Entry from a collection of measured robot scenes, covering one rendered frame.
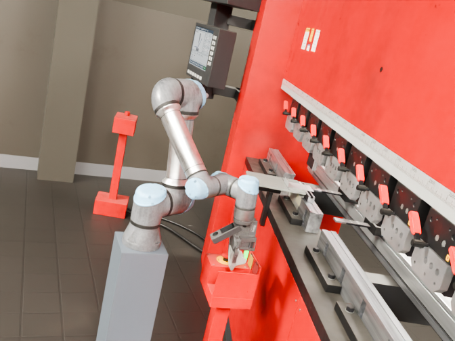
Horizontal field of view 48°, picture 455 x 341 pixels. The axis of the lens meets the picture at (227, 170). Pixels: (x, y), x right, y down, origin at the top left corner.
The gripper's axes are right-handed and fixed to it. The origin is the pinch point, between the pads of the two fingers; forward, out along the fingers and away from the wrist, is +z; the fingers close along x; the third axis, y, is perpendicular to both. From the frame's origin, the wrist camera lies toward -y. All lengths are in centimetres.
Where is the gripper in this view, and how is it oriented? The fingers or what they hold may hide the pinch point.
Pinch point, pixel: (229, 267)
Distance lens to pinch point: 190.8
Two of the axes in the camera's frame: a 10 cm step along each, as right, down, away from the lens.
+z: -1.4, 9.4, 3.0
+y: 9.6, 0.5, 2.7
